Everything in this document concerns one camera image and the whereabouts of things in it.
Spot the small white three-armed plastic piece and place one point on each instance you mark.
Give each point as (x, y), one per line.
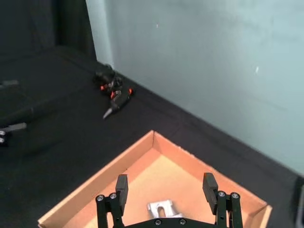
(159, 206)

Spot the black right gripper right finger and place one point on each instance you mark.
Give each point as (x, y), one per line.
(210, 190)

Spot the black table cloth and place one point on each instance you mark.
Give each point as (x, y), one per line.
(71, 147)

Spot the shallow brown cardboard tray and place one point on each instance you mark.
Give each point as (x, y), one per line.
(166, 171)

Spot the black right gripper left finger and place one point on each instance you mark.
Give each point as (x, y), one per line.
(121, 190)

